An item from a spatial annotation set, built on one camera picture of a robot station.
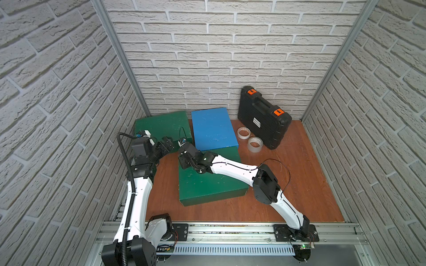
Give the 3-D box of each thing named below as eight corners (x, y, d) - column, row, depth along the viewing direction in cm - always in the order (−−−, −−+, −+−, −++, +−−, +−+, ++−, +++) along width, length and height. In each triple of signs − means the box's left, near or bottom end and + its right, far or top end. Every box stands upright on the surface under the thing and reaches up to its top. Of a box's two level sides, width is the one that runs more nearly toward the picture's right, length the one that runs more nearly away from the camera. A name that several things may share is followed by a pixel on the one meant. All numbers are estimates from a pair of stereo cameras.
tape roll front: (248, 152, 104) (249, 148, 101) (246, 140, 110) (247, 136, 107) (263, 152, 104) (264, 149, 101) (260, 140, 110) (261, 136, 107)
